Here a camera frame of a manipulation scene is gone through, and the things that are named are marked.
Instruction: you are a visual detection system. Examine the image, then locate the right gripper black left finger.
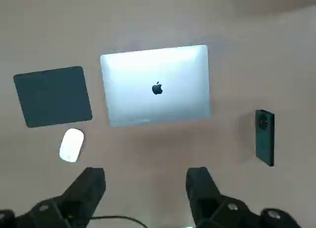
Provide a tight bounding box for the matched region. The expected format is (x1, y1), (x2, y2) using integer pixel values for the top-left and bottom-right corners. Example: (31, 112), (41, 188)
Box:
(0, 166), (107, 228)

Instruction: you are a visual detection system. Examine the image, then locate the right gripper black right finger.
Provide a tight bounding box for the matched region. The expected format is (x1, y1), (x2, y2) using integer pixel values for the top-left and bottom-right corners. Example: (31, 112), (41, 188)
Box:
(185, 166), (303, 228)

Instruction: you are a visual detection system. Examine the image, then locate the white computer mouse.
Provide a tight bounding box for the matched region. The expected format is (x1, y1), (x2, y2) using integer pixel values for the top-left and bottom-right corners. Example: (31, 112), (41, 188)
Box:
(58, 128), (84, 163)

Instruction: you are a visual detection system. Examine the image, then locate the dark green model phone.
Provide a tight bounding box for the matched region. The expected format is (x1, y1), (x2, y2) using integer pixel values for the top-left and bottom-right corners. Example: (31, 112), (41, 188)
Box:
(254, 109), (276, 167)

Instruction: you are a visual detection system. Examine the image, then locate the black mouse pad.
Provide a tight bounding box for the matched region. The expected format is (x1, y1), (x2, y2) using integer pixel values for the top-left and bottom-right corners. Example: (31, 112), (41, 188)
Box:
(12, 66), (93, 129)

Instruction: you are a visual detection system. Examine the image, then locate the silver closed laptop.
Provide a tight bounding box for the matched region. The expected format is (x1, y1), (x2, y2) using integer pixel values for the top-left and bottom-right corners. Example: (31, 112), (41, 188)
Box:
(100, 44), (212, 128)

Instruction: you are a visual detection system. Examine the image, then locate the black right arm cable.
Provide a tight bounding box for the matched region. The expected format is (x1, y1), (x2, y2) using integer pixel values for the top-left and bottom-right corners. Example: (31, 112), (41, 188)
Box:
(90, 214), (149, 225)

